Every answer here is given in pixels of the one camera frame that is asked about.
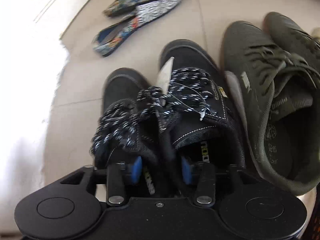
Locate black work shoe speckled laces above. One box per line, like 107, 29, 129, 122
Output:
91, 68, 163, 172

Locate black work shoe with tag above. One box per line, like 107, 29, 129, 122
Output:
139, 38, 247, 173

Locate olive green sneaker white stripe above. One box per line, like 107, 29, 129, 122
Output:
221, 21, 319, 196

